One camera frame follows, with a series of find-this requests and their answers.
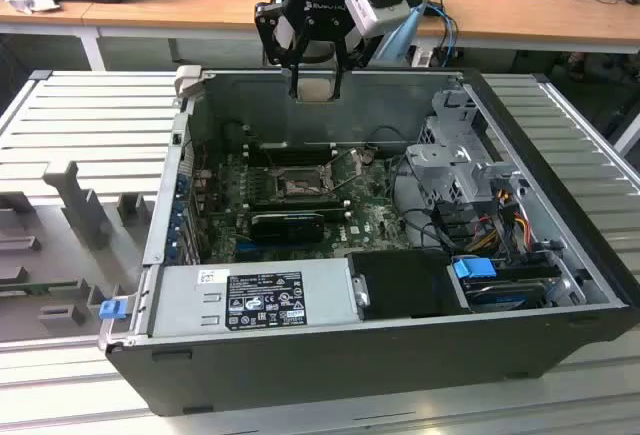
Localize RAM slot with black clips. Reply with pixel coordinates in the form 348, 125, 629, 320
249, 192, 339, 201
248, 158, 332, 167
249, 147, 330, 155

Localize yellow and orange wire bundle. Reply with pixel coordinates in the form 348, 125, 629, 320
469, 199, 532, 252

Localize green RAM stick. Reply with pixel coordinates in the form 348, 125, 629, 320
248, 204, 349, 221
0, 280, 84, 291

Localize blue plastic case latch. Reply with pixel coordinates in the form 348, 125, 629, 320
99, 298, 126, 320

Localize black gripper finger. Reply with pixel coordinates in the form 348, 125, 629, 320
332, 23, 374, 102
253, 1, 304, 102

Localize metal CPU socket cover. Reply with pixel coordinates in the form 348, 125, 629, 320
329, 146, 377, 191

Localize grey power supply unit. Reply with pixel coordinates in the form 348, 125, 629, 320
149, 264, 361, 339

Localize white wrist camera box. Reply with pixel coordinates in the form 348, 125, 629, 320
345, 0, 411, 39

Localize CPU with silver top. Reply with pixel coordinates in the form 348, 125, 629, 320
295, 74, 337, 104

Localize blue cables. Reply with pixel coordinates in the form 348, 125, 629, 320
423, 0, 460, 59

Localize green motherboard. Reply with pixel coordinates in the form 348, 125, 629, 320
199, 149, 416, 264

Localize hard disk in blue carrier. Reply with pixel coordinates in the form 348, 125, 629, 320
452, 257, 556, 314

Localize black cable bundle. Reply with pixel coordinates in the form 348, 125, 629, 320
389, 154, 454, 252

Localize grey parts rack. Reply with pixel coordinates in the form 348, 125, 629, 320
0, 159, 161, 341

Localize black graphics card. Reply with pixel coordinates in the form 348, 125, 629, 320
248, 212, 326, 245

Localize grey metal drive cage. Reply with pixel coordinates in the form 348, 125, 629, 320
403, 88, 534, 216

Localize wooden desk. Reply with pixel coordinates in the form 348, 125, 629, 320
0, 0, 640, 71

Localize CPU socket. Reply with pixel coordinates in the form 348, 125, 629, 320
269, 167, 336, 201

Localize black and grey PC case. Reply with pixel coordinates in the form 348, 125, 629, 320
102, 67, 632, 419

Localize grey plastic case latch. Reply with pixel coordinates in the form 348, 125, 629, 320
175, 65, 204, 101

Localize thin black wire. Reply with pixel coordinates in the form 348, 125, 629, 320
372, 126, 417, 150

